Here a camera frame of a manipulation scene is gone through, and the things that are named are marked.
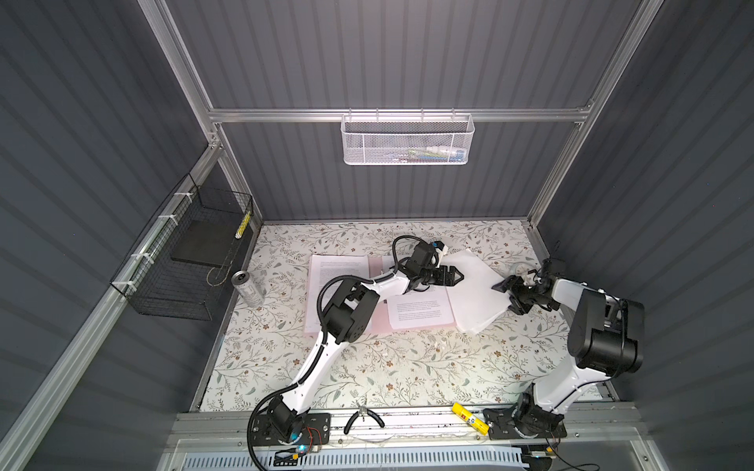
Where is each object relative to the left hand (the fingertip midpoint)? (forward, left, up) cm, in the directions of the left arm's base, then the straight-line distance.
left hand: (457, 275), depth 99 cm
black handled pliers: (-39, +33, -5) cm, 51 cm away
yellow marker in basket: (+4, +65, +24) cm, 69 cm away
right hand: (-8, -14, 0) cm, 16 cm away
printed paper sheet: (+6, +47, -1) cm, 47 cm away
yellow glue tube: (-43, +6, -2) cm, 43 cm away
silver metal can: (-6, +67, +6) cm, 68 cm away
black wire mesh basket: (-9, +77, +23) cm, 80 cm away
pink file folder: (-13, +27, -3) cm, 30 cm away
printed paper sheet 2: (-9, +11, -4) cm, 15 cm away
